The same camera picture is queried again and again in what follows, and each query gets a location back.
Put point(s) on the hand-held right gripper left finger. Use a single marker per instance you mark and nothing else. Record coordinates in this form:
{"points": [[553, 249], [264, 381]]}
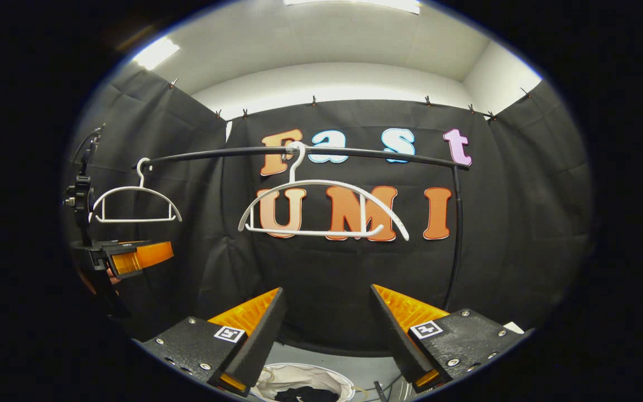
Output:
{"points": [[263, 329]]}

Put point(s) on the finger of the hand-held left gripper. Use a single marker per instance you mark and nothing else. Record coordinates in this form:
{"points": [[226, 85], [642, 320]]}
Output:
{"points": [[145, 257], [123, 244]]}

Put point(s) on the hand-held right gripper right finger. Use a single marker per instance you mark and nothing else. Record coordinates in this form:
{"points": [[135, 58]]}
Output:
{"points": [[394, 329]]}

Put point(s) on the white fabric laundry hamper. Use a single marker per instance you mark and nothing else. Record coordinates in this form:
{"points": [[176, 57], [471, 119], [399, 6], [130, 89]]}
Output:
{"points": [[282, 374]]}

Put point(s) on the black ribbed jacket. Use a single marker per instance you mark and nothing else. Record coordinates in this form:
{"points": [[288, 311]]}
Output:
{"points": [[305, 395]]}

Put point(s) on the white clothes hanger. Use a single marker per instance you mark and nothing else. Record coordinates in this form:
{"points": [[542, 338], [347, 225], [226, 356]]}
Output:
{"points": [[327, 182], [132, 220]]}

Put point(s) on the black clothes rack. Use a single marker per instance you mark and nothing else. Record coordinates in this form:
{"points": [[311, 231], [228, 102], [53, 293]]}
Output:
{"points": [[215, 153]]}

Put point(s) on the white flat object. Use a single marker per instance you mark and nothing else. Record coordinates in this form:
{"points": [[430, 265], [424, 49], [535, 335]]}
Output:
{"points": [[514, 327]]}

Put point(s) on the ceiling light panel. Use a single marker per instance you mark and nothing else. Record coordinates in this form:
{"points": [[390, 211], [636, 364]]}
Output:
{"points": [[355, 3], [156, 53]]}

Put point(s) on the black backdrop cloth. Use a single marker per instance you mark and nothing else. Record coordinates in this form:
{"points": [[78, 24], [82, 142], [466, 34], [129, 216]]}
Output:
{"points": [[522, 223]]}

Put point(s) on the row of black clips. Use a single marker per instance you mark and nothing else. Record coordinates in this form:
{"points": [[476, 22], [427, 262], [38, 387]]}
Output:
{"points": [[313, 101]]}

